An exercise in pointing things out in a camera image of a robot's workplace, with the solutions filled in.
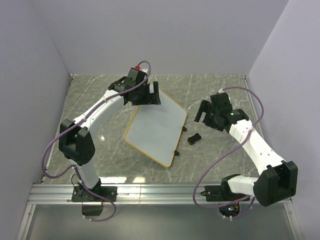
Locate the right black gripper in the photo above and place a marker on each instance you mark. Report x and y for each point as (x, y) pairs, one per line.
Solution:
(205, 105)

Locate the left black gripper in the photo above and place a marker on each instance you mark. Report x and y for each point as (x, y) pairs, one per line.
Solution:
(151, 98)

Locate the yellow framed whiteboard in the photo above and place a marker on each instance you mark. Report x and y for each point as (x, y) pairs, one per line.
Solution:
(155, 130)

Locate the yellow whiteboard eraser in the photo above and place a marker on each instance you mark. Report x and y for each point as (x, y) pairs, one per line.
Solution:
(194, 138)

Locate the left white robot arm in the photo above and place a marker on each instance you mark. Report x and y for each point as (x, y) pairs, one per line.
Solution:
(76, 142)

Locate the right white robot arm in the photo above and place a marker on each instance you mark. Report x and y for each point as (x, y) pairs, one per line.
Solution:
(277, 178)

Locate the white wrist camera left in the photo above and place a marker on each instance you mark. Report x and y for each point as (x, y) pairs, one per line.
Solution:
(145, 70)

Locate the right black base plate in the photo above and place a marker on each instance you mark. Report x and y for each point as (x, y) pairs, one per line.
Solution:
(221, 193)

